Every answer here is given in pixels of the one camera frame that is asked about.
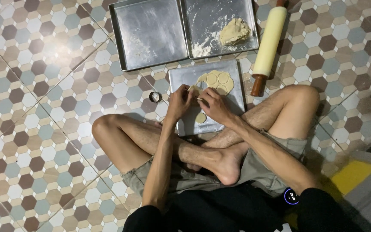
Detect person's left hand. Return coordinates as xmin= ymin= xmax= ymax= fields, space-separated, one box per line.
xmin=167 ymin=84 xmax=196 ymax=121

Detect person's left leg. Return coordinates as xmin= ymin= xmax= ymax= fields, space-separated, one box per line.
xmin=91 ymin=113 xmax=251 ymax=187

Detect flat metal baking sheet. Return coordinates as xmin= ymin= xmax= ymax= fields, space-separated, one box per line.
xmin=168 ymin=59 xmax=246 ymax=137

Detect person's right leg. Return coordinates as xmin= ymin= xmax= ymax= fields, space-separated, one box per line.
xmin=185 ymin=84 xmax=321 ymax=172

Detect cream rolling pin brown handles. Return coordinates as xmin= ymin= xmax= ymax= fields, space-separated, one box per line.
xmin=250 ymin=0 xmax=289 ymax=97

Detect black shirt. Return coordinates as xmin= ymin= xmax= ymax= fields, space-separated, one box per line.
xmin=123 ymin=184 xmax=371 ymax=232

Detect floured square metal tray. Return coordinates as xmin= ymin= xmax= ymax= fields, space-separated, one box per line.
xmin=180 ymin=0 xmax=260 ymax=59

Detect round black device with screen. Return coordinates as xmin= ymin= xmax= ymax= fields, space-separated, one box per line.
xmin=284 ymin=188 xmax=300 ymax=206

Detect person's leg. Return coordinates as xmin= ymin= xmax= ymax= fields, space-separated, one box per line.
xmin=91 ymin=113 xmax=251 ymax=187
xmin=185 ymin=84 xmax=321 ymax=172

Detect heap of white flour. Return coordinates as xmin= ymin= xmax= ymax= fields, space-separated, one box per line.
xmin=192 ymin=41 xmax=212 ymax=58

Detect person's right hand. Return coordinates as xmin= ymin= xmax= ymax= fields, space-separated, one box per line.
xmin=198 ymin=88 xmax=235 ymax=125

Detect lump of pale dough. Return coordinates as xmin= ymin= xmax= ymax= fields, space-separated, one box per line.
xmin=219 ymin=18 xmax=252 ymax=46

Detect khaki shorts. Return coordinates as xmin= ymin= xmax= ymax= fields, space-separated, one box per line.
xmin=120 ymin=128 xmax=308 ymax=198

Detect dough sheet with cutouts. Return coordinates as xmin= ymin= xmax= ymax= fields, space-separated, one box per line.
xmin=188 ymin=70 xmax=235 ymax=97

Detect empty square metal tray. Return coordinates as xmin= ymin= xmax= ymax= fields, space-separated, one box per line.
xmin=108 ymin=0 xmax=190 ymax=72

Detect grey and yellow mat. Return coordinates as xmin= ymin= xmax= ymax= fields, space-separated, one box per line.
xmin=329 ymin=151 xmax=371 ymax=232

